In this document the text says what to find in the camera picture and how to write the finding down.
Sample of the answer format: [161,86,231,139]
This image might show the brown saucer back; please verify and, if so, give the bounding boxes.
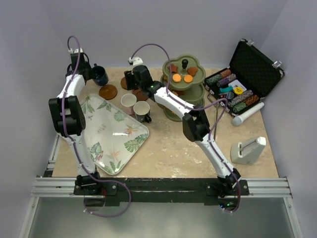
[120,77,127,90]

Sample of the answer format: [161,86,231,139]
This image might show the brown saucer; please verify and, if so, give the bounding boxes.
[120,77,127,90]
[132,89,148,102]
[99,84,117,100]

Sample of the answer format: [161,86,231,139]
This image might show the dark blue mug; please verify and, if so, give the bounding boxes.
[92,63,108,86]

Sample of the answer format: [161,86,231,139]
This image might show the pink cup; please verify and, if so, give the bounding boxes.
[120,93,137,115]

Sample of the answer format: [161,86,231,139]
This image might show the dark grey mug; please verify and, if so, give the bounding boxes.
[133,101,152,123]

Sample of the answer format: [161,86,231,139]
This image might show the dark star cookie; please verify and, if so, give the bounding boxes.
[167,63,178,73]
[175,90,185,96]

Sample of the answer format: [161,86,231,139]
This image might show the round orange cookie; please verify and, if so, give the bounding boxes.
[172,73,182,82]
[184,74,193,83]

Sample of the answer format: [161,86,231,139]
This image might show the round orange cookie front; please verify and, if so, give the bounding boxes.
[184,74,193,83]

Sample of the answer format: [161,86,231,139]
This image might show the heart cookie light brown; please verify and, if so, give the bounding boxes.
[187,67,198,77]

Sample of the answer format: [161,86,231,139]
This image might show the leaf pattern serving tray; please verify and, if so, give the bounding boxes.
[80,94,149,175]

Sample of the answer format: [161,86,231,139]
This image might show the metal tongs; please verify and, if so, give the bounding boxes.
[207,93,220,141]

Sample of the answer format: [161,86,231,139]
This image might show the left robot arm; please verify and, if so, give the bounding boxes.
[49,49,103,196]

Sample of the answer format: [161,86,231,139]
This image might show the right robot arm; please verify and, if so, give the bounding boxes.
[124,65,242,196]

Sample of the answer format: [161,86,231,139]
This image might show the green three-tier stand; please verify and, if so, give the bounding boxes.
[159,54,207,122]

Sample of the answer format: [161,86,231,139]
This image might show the white microphone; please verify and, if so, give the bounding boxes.
[232,102,264,126]

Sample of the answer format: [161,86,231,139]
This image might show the black poker chip case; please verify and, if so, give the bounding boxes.
[203,39,285,116]

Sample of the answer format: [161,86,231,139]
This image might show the white stand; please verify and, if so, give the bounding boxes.
[230,136,266,165]

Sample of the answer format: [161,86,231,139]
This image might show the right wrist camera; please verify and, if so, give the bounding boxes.
[128,57,144,67]

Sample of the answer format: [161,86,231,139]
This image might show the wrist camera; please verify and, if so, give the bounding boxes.
[128,57,144,67]
[68,47,84,54]

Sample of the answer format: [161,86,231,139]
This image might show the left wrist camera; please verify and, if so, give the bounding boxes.
[68,47,84,54]

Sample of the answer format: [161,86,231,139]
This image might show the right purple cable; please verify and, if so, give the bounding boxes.
[130,43,242,214]

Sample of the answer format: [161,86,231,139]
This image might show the purple cable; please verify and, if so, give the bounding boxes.
[60,36,132,218]
[130,43,242,214]

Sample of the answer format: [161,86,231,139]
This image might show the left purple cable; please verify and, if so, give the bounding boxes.
[60,36,132,218]

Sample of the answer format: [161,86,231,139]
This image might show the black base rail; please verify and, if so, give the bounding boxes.
[74,177,249,208]

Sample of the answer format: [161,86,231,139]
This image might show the aluminium frame rail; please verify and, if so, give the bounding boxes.
[18,64,294,238]

